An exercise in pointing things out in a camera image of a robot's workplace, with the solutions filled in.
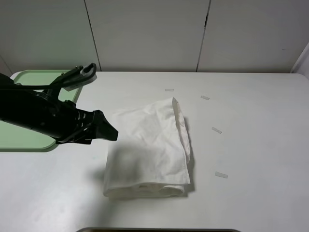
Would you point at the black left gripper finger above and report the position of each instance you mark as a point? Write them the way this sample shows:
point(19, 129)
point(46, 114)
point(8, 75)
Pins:
point(101, 128)

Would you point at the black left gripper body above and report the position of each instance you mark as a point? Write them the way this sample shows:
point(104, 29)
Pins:
point(67, 124)

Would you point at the white short sleeve shirt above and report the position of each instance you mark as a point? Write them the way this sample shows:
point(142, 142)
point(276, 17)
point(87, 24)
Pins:
point(151, 155)

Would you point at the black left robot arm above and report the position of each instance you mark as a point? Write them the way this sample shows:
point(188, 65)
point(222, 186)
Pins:
point(43, 112)

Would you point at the light green plastic tray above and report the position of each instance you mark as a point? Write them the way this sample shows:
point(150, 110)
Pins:
point(15, 138)

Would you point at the clear tape marker middle right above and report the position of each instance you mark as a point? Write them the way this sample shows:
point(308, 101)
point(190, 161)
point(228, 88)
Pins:
point(216, 130)

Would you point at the clear tape marker lower right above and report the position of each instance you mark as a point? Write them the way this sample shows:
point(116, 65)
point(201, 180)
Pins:
point(218, 174)

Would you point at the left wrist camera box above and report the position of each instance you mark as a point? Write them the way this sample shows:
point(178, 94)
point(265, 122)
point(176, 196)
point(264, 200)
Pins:
point(76, 78)

